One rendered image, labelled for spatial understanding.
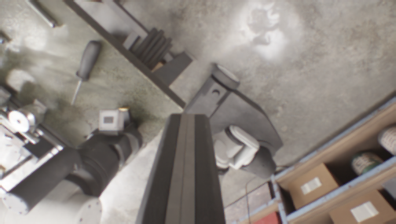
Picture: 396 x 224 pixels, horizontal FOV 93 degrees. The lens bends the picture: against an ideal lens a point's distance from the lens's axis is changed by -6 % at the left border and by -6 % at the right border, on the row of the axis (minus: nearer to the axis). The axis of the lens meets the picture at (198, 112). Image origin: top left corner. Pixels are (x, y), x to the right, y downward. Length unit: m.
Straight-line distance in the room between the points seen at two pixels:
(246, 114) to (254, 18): 0.56
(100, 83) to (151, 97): 0.12
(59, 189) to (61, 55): 0.33
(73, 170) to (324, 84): 1.39
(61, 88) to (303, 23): 1.22
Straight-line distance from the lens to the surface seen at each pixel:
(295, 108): 1.48
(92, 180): 0.35
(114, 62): 0.49
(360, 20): 1.50
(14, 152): 0.76
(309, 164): 1.59
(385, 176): 1.33
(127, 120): 0.51
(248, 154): 1.18
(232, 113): 1.24
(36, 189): 0.30
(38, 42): 0.60
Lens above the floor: 1.30
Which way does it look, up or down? 65 degrees down
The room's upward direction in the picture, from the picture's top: 162 degrees counter-clockwise
